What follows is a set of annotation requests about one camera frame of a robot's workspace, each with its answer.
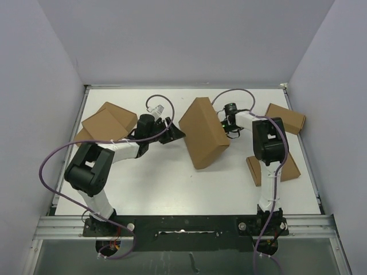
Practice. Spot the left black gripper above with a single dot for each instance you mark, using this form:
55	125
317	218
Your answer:
172	132

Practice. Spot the large cardboard box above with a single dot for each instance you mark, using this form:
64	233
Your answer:
205	137

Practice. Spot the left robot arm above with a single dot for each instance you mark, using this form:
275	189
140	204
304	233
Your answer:
89	169

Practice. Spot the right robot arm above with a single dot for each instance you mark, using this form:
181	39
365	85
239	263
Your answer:
270	148

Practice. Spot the folded cardboard box far right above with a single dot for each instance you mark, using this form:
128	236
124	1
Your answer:
293	121

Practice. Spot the flat cardboard box near right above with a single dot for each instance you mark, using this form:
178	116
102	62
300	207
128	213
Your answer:
290	170

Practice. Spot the folded cardboard boxes left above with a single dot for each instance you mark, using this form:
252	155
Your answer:
110	122

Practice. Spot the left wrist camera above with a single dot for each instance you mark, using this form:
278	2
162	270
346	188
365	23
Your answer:
156	112

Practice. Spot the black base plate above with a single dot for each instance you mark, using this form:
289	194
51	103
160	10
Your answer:
193	233

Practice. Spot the aluminium table frame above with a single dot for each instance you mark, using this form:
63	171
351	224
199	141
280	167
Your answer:
164	182

